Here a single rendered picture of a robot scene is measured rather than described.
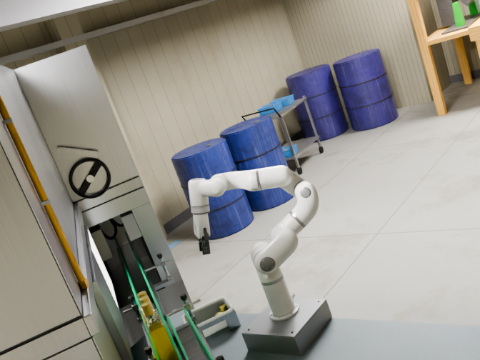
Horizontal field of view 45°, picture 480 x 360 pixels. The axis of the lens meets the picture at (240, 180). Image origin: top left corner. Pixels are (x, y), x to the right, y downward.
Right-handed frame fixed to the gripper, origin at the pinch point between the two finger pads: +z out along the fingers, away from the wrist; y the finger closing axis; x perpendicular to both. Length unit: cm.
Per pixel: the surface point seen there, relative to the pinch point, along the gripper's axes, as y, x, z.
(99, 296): 25, -44, 3
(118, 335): 25, -39, 18
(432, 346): 65, 61, 28
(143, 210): -90, -13, 0
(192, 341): 9.8, -10.8, 33.9
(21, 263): 72, -62, -26
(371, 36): -567, 401, -103
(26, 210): 72, -59, -40
